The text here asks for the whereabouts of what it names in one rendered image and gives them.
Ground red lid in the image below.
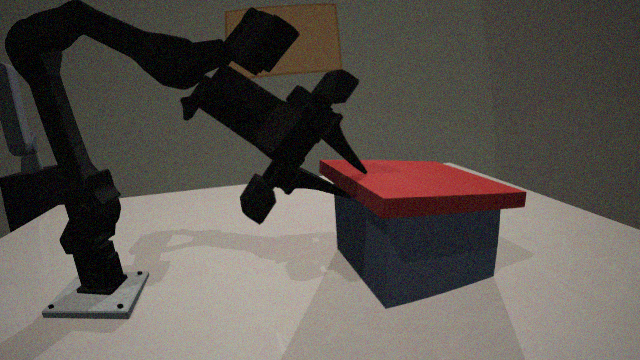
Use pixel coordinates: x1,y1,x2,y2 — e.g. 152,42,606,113
319,160,526,219

